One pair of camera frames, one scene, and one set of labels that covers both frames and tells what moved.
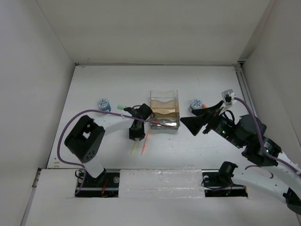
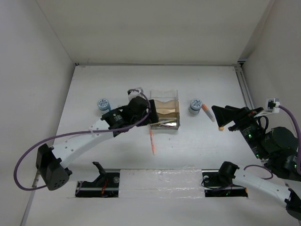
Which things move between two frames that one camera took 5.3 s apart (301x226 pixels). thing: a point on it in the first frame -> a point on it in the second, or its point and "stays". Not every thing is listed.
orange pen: x=145 y=142 -> x=152 y=141
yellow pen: x=134 y=148 -> x=162 y=122
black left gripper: x=133 y=136 -> x=152 y=117
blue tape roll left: x=103 y=104 stays
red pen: x=158 y=123 stays
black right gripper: x=201 y=117 -> x=225 y=115
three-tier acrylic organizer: x=164 y=104 stays
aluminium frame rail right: x=239 y=68 stays
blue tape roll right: x=195 y=104 stays
